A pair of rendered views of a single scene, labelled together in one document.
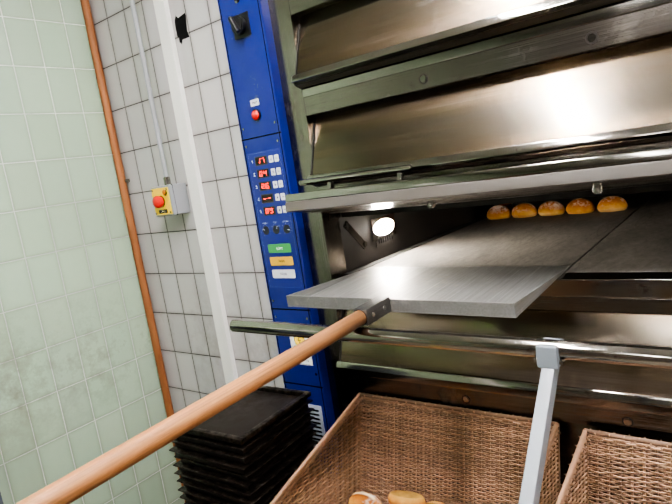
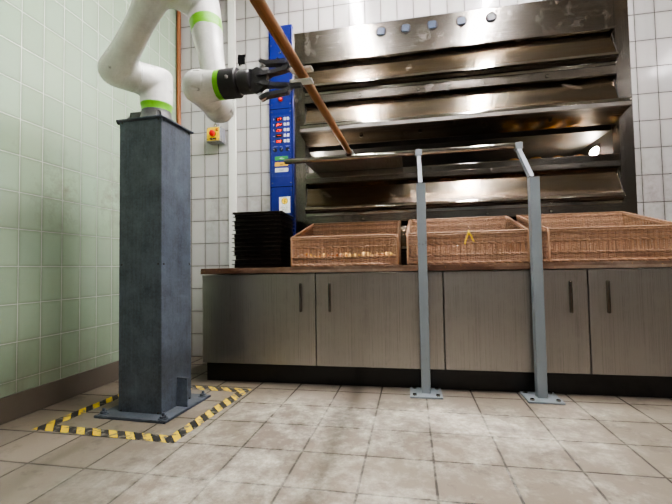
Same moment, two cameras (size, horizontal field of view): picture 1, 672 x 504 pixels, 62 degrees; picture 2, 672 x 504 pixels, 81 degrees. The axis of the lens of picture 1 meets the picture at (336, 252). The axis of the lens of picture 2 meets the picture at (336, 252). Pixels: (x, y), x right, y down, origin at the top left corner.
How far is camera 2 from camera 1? 155 cm
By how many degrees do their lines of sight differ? 29
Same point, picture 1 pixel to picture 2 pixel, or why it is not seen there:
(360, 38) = (335, 77)
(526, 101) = (396, 106)
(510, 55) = (392, 91)
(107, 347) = not seen: hidden behind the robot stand
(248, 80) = not seen: hidden behind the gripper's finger
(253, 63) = (283, 78)
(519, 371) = (387, 201)
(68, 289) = not seen: hidden behind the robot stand
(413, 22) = (358, 75)
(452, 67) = (371, 92)
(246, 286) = (254, 180)
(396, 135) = (345, 114)
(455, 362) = (361, 202)
